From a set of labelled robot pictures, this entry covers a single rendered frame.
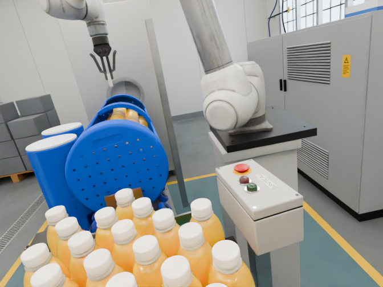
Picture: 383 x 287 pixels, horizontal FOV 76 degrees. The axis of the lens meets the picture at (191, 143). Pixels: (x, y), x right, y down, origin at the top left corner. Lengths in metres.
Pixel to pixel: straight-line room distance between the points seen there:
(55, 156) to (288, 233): 1.31
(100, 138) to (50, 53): 5.60
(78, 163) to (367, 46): 1.68
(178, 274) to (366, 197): 1.97
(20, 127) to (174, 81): 3.16
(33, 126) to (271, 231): 4.03
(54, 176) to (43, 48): 4.90
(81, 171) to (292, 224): 0.54
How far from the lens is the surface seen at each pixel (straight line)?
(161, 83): 2.12
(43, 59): 6.32
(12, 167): 4.68
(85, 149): 0.72
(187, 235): 0.41
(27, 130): 4.36
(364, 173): 2.11
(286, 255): 1.35
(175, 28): 5.86
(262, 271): 0.68
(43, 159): 1.58
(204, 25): 0.83
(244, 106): 0.80
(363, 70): 1.89
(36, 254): 0.50
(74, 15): 1.24
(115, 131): 0.69
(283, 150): 1.04
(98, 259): 0.43
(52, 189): 1.65
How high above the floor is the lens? 1.36
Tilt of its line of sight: 19 degrees down
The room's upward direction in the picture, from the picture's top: 10 degrees counter-clockwise
